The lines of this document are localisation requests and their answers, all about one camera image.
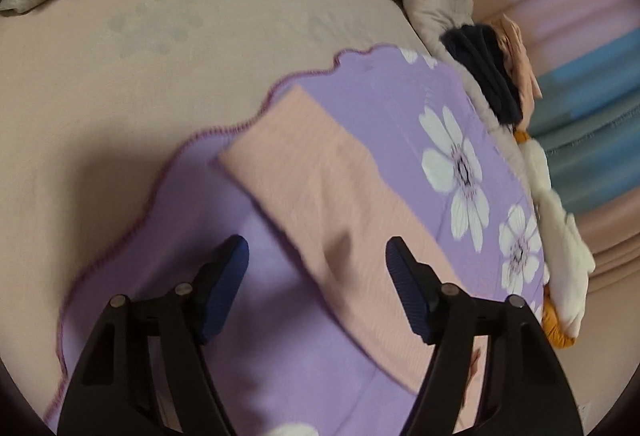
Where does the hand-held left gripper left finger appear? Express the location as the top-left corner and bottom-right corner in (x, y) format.
(56, 234), (250, 436)

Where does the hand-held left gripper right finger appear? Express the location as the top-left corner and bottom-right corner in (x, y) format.
(386, 236), (585, 436)

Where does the pink striped garment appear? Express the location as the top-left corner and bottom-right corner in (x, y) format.
(217, 84), (488, 417)

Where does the white and orange plush toy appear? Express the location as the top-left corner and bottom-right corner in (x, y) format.
(514, 129), (597, 348)

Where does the purple floral blanket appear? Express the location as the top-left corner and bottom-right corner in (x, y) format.
(42, 44), (551, 436)

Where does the beige bed sheet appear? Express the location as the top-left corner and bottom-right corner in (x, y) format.
(0, 0), (506, 417)

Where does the navy folded cloth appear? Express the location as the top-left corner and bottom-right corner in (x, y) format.
(442, 24), (526, 127)

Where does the peach folded cloth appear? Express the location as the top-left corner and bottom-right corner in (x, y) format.
(492, 14), (543, 117)

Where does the blue curtain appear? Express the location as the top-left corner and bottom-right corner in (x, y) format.
(525, 29), (640, 217)

